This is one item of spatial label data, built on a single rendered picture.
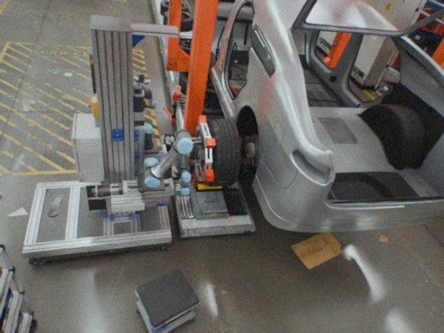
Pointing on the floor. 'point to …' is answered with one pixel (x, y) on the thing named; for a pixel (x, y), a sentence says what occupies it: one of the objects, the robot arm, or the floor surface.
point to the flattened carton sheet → (317, 249)
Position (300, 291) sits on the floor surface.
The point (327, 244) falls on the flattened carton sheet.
